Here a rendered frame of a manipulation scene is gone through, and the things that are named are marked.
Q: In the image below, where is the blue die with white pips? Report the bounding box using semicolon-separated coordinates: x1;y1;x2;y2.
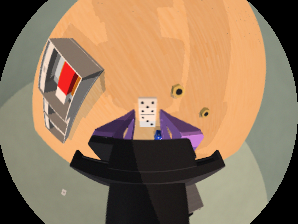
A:
154;130;162;139

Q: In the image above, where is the white domino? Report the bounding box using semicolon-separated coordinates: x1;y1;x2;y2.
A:
138;97;157;127

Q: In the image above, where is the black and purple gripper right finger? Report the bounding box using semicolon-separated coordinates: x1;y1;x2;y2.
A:
160;109;204;151

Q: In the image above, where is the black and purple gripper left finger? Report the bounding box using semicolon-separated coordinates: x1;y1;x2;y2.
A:
92;109;136;139

